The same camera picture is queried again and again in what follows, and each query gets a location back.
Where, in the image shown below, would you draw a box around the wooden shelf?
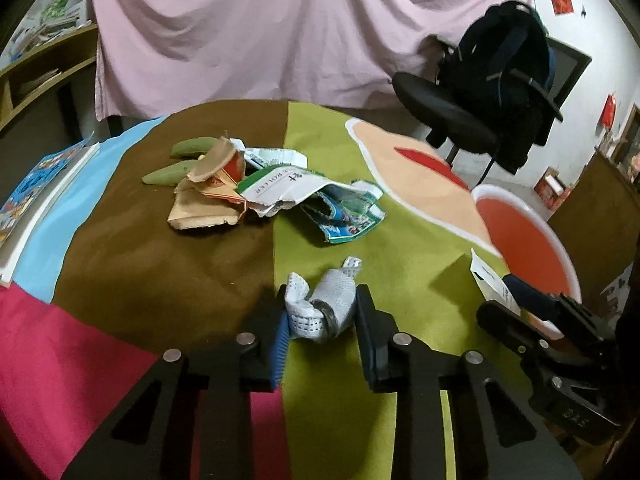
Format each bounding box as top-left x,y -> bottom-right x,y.
0,22 -> 101,133

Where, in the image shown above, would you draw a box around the colourful printed tablecloth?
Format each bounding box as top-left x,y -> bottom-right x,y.
0,100 -> 576,480

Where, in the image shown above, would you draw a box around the red paper cup cardboard lid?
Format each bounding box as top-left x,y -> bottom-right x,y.
186,136 -> 247,185

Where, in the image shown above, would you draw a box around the green leaf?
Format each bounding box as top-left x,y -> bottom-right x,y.
142,159 -> 202,186
170,136 -> 221,159

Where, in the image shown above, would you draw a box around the crumpled white packet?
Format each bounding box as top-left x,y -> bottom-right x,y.
244,146 -> 309,171

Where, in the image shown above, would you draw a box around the red box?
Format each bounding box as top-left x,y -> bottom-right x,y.
534,167 -> 574,211

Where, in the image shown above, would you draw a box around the grey mesh cloth strip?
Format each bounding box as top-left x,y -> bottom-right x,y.
284,256 -> 363,345

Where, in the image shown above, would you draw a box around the wooden cabinet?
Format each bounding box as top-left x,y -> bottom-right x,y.
547,152 -> 640,302

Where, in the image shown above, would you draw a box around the white and green packet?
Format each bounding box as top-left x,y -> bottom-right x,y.
236,162 -> 329,218

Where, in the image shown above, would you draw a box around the red basin with white rim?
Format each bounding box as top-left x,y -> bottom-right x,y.
470,184 -> 583,341

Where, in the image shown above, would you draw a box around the brown paper scraps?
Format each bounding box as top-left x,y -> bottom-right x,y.
167,177 -> 247,232

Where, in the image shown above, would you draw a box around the white paper card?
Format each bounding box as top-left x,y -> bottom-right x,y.
470,252 -> 521,317

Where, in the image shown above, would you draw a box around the colourful picture book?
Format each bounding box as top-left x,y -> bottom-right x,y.
0,132 -> 96,250

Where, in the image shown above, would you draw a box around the pink hanging sheet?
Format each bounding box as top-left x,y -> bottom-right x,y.
90,0 -> 551,122

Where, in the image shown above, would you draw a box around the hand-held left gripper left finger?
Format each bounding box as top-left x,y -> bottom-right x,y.
62,285 -> 291,480

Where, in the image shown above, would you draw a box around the dark blue backpack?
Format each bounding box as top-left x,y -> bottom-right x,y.
437,1 -> 557,176

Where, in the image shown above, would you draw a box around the pile of papers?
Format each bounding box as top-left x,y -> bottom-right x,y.
9,0 -> 94,57

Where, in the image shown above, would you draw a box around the black office chair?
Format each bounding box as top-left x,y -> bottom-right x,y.
391,35 -> 593,186

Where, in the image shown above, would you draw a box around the blue and green wrapper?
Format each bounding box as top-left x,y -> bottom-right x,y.
299,180 -> 387,246

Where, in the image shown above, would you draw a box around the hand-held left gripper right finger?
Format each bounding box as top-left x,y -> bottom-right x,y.
352,284 -> 583,480

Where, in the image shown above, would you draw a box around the wooden framed board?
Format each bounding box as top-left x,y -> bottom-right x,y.
619,102 -> 640,184

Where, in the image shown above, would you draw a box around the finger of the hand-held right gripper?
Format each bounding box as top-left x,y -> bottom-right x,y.
475,300 -> 552,362
504,272 -> 615,342

